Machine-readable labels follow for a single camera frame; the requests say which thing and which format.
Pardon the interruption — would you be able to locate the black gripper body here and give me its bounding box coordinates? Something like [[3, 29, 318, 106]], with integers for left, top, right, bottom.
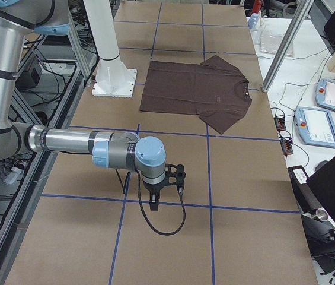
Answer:
[[143, 175, 169, 201]]

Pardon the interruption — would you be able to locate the brown t-shirt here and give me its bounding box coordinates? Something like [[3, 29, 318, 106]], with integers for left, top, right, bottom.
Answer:
[[140, 55, 252, 134]]

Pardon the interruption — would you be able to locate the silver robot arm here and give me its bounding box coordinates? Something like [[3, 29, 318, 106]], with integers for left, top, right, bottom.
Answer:
[[0, 1, 168, 210]]

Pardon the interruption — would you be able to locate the near orange connector block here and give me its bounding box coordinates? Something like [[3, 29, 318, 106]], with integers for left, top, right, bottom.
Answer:
[[279, 137, 293, 157]]

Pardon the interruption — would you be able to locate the orange connector block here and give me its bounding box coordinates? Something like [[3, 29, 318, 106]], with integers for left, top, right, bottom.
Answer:
[[279, 137, 293, 157], [273, 116, 287, 131]]

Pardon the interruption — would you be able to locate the far orange connector block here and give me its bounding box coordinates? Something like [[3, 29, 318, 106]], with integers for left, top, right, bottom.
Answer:
[[273, 116, 287, 131]]

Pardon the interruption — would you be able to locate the black box with label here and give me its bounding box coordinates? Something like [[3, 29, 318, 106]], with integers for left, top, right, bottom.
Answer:
[[288, 166, 309, 191]]

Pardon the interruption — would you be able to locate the black power adapter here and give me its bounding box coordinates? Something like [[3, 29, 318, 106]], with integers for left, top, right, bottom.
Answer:
[[15, 62, 42, 89]]

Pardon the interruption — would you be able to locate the near teach pendant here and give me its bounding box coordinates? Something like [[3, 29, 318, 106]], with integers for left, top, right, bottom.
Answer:
[[295, 107, 335, 148]]

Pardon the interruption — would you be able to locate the teach pendant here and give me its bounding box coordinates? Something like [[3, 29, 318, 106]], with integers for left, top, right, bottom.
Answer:
[[295, 107, 335, 148], [315, 79, 335, 112]]

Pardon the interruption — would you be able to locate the clear acrylic rack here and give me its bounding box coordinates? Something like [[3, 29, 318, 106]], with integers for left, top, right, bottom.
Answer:
[[250, 18, 291, 59]]

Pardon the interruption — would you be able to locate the blue plastic cup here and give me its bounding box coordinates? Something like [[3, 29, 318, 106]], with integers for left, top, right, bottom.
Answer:
[[248, 13, 259, 30]]

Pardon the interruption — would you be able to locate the far teach pendant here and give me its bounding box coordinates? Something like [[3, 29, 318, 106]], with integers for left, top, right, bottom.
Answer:
[[315, 79, 335, 112]]

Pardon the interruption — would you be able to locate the right braided black cable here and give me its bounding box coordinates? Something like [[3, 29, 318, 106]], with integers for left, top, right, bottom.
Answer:
[[116, 167, 186, 236]]

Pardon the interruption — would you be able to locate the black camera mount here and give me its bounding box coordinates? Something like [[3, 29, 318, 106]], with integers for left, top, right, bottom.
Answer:
[[164, 163, 186, 195]]

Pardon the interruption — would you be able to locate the white pedestal column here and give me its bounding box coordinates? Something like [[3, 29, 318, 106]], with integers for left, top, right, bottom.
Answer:
[[84, 0, 137, 98]]

